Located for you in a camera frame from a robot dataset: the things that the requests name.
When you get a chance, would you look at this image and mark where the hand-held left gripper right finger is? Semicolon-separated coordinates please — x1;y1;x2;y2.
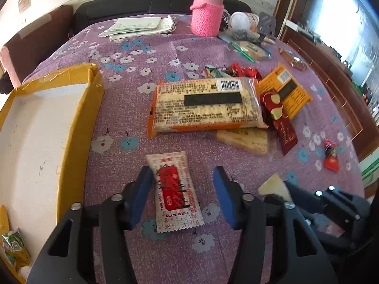
212;166;339;284

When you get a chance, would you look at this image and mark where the green snack packet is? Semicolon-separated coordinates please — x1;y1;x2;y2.
1;228;32;268

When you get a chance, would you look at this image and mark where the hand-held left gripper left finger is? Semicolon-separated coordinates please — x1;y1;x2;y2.
27;166;154;284

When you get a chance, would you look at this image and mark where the wooden television cabinet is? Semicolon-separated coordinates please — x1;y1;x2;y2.
274;0;379;160

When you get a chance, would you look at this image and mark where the dark grey fuzzy item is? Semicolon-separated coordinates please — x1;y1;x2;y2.
219;30;274;45

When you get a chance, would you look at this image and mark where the white cup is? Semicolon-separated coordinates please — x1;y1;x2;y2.
230;11;259;31

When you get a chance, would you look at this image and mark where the green white carton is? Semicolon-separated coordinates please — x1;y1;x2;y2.
360;160;376;196

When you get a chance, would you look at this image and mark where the white paper stack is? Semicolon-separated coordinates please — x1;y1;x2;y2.
98;15;176;42

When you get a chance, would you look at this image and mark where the brown candy wrapper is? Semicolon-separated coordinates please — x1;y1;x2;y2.
278;48;308;71

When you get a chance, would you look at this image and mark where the white red snack packet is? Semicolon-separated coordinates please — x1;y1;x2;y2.
146;151;202;234

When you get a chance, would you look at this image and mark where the beige wafer packet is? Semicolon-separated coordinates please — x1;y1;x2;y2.
216;127;268;156

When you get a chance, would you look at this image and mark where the brown armchair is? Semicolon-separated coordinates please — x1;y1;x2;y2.
0;4;74;88

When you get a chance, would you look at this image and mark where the grey plastic card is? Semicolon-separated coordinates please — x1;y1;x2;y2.
257;12;276;36

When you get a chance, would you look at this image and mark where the large cream cracker packet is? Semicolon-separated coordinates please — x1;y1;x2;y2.
147;77;268;139

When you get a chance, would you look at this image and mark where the yellow snack packet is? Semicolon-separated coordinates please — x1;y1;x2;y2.
258;174;292;203

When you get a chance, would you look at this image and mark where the television screen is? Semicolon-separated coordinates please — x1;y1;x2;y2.
308;0;379;95

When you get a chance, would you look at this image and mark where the pink knit-sleeved bottle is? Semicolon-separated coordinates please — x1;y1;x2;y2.
189;0;226;37

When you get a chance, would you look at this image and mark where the black cloth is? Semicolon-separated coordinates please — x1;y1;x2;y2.
0;71;14;95

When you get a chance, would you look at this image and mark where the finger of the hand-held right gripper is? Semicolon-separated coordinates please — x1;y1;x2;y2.
284;180;372;235
301;212;361;254

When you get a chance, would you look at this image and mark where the yellow-taped cardboard box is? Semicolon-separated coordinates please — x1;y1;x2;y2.
0;63;105;284

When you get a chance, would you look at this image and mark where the small red candy packet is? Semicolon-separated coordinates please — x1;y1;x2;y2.
323;138;340;172

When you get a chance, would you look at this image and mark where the orange snack packet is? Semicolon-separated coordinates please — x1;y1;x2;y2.
258;63;314;120

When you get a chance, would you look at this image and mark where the green white packet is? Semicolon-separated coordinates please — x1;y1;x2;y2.
229;40;271;62

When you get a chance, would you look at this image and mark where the black sofa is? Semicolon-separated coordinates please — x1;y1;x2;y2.
72;0;252;36

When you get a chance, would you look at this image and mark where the dark red gold packet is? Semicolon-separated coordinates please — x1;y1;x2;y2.
259;91;283;119
271;108;297;156

